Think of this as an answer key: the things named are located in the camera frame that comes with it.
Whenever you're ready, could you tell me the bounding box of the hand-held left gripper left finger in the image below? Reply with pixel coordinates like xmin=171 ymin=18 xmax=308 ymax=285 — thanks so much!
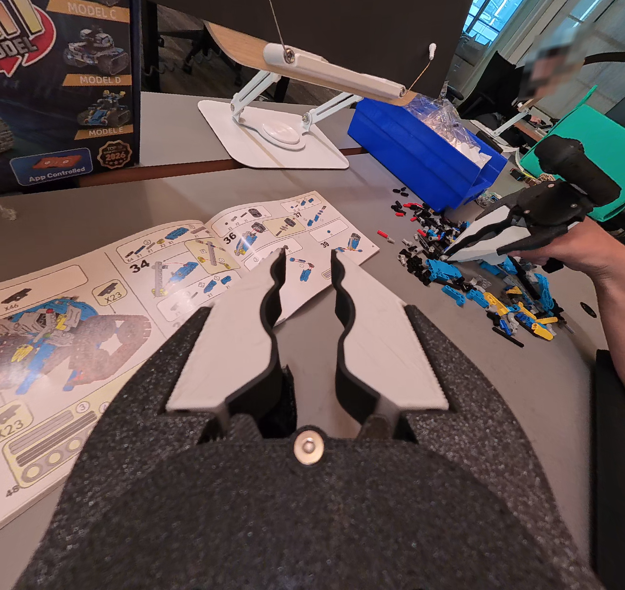
xmin=165 ymin=248 xmax=298 ymax=438

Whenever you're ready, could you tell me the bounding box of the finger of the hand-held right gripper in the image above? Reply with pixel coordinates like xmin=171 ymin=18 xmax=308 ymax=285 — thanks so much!
xmin=441 ymin=204 xmax=514 ymax=261
xmin=447 ymin=224 xmax=534 ymax=267

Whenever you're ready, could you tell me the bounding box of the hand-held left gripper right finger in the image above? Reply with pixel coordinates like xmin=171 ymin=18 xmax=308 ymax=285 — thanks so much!
xmin=330 ymin=249 xmax=450 ymax=435

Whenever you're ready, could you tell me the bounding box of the pile of building block pieces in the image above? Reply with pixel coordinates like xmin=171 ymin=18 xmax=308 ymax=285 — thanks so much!
xmin=375 ymin=186 xmax=576 ymax=350

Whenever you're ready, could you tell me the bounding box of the grey desk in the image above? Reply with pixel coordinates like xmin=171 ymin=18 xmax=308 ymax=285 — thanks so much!
xmin=0 ymin=91 xmax=625 ymax=590

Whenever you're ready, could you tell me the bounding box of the person's right hand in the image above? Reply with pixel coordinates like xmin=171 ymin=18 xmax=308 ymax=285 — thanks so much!
xmin=508 ymin=216 xmax=617 ymax=280

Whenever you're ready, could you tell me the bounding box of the teal plastic case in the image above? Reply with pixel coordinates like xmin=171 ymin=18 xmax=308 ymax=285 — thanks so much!
xmin=519 ymin=86 xmax=625 ymax=223

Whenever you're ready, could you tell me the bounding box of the blue plastic bin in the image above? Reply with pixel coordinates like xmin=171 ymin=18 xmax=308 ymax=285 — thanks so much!
xmin=347 ymin=97 xmax=509 ymax=215

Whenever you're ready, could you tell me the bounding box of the instruction booklet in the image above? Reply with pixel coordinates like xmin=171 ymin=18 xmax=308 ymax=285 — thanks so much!
xmin=0 ymin=190 xmax=382 ymax=528

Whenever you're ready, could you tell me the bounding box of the black monitor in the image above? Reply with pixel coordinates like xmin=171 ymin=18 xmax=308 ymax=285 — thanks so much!
xmin=459 ymin=50 xmax=523 ymax=122

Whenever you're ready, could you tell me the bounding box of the white laptop stand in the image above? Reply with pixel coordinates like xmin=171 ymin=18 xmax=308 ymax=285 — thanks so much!
xmin=197 ymin=20 xmax=422 ymax=171

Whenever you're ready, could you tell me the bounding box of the black partition panel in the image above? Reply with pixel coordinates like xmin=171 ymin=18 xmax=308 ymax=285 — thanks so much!
xmin=141 ymin=0 xmax=485 ymax=98

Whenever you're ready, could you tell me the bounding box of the toy set product box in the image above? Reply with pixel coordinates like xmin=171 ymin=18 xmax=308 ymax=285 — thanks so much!
xmin=0 ymin=0 xmax=143 ymax=196

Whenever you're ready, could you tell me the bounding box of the white cable plug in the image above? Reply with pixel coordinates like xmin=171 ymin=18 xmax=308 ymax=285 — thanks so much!
xmin=409 ymin=43 xmax=438 ymax=96

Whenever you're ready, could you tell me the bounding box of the thin grey cable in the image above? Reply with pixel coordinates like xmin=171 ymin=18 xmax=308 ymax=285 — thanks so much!
xmin=258 ymin=0 xmax=288 ymax=49

